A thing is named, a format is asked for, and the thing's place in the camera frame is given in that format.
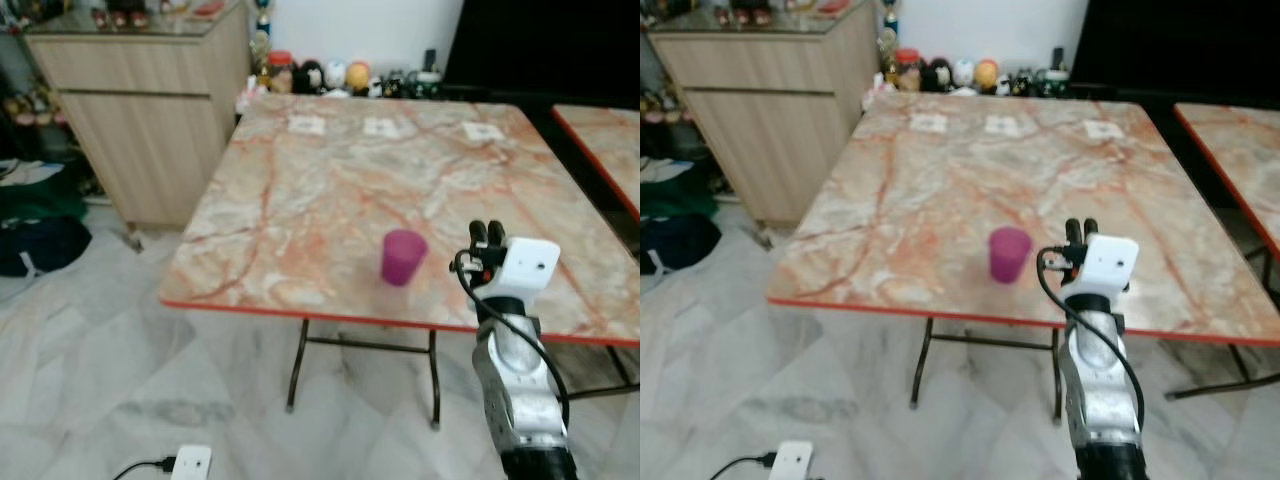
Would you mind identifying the purple plastic cup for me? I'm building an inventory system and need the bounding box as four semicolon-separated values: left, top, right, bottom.
380;228;430;289
987;225;1034;285

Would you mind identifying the marble pattern folding table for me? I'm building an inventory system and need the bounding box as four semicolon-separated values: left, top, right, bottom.
765;91;1280;431
158;92;641;432
1165;102;1280;402
551;103;641;223

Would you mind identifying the green bag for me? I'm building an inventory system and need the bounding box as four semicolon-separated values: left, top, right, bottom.
640;180;710;224
0;180;90;227

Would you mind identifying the dark navy bag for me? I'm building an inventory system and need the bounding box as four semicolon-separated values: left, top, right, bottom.
640;212;723;274
0;214;93;279

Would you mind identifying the black television screen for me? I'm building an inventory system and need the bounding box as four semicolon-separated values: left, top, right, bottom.
1067;0;1280;102
442;0;641;103

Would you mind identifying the red lid jar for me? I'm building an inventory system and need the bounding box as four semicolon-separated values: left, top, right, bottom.
892;47;922;92
265;50;295;95

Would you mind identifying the gold trophy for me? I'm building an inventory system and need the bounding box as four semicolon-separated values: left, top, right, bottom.
878;0;902;73
249;0;274;77

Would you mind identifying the light wooden cabinet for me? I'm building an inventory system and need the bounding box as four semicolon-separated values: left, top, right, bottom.
24;0;253;235
645;0;883;231

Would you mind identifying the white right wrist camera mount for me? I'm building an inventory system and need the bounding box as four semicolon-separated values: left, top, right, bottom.
483;237;562;302
1074;235;1141;298

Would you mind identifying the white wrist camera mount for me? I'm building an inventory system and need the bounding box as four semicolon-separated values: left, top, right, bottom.
171;444;214;480
1074;235;1141;298
767;440;815;480
483;237;562;302

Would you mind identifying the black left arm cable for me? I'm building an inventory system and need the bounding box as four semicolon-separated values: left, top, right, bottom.
711;452;777;480
111;455;179;480

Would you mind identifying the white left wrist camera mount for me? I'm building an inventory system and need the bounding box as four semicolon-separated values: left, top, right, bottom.
171;444;214;480
767;440;815;480

